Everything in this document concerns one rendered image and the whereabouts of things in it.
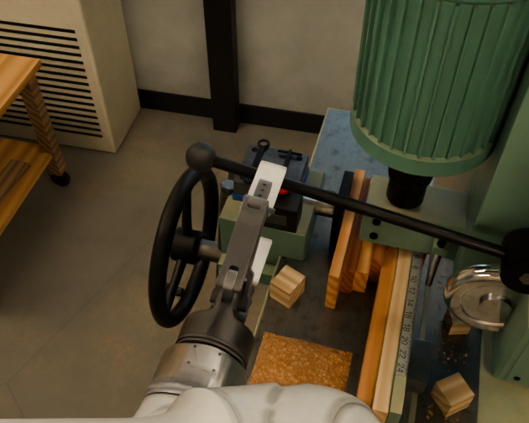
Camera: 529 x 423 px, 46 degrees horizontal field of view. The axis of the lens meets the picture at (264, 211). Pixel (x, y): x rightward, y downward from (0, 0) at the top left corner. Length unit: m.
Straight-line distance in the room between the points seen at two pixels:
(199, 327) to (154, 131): 1.98
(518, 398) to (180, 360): 0.58
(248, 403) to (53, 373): 1.57
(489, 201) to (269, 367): 0.35
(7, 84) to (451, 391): 1.54
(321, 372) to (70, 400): 1.17
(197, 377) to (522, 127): 0.41
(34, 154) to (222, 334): 1.75
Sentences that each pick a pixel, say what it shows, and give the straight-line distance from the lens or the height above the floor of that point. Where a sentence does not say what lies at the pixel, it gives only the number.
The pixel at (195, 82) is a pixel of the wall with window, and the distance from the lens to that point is 2.51.
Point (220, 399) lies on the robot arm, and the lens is 0.42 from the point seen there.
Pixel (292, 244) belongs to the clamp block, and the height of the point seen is 0.93.
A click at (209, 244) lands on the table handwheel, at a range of 1.08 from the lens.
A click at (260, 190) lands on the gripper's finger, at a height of 1.19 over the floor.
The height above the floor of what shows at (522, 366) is 1.01.
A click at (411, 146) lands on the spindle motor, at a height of 1.20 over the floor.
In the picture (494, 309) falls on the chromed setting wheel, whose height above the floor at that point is 1.02.
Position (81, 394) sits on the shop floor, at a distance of 1.91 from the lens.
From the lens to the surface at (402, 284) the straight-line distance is 0.90.
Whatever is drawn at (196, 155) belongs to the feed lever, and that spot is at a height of 1.19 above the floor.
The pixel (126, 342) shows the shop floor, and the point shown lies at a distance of 1.96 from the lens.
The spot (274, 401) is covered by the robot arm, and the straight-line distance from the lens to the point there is 0.42.
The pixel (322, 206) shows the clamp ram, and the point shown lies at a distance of 0.95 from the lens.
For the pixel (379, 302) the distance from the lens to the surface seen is 0.88.
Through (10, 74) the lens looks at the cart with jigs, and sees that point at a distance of 2.07.
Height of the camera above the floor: 1.67
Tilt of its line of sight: 49 degrees down
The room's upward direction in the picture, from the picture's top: straight up
